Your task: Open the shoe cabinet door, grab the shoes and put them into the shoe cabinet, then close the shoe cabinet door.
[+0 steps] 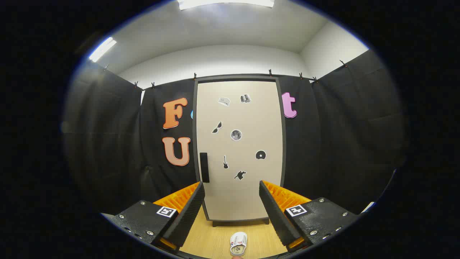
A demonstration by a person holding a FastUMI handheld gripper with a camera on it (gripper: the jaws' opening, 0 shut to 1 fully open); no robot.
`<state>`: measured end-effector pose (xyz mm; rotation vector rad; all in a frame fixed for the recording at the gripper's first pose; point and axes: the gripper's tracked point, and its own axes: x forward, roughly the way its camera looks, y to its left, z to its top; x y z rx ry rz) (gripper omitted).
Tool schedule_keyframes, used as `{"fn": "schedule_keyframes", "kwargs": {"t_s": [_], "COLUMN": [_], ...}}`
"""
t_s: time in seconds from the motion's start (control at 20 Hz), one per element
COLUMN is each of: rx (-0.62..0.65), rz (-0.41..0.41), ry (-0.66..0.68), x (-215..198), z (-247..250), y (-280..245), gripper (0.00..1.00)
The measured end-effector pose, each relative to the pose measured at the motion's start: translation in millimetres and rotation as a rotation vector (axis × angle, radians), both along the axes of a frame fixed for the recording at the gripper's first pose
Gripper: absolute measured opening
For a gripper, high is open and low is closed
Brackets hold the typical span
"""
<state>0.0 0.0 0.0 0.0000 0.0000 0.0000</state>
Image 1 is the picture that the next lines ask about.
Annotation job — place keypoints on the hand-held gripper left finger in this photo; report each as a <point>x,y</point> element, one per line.
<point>187,219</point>

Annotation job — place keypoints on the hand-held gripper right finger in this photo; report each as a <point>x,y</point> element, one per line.
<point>275,216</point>

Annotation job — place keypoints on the white canvas shoe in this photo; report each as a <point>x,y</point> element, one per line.
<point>238,241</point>

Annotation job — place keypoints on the beige shoe cabinet door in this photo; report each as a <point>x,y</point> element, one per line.
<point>251,126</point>

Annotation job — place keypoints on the dark grey shoe cabinet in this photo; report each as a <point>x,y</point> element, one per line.
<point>195,126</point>

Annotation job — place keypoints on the black backdrop cloth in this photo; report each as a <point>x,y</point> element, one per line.
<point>341,126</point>

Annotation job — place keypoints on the row of black cloth clips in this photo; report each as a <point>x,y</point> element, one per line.
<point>152,85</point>

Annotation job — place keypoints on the ceiling light panel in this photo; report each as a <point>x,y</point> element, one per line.
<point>102,49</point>
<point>222,3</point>

